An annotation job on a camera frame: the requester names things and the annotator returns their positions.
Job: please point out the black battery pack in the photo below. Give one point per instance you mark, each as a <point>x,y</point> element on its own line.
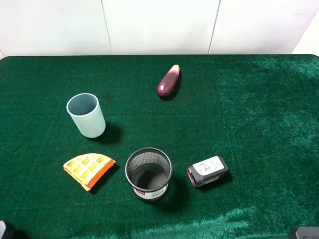
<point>207,171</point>

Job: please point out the light blue plastic cup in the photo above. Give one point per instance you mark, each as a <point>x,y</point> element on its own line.
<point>86,113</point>

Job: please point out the orange toy waffle slice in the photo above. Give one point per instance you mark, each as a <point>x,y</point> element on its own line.
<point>88,168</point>

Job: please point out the black mesh pen holder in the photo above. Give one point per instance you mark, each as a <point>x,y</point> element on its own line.
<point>149,170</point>

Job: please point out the purple toy eggplant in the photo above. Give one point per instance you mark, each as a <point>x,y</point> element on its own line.
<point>169,81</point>

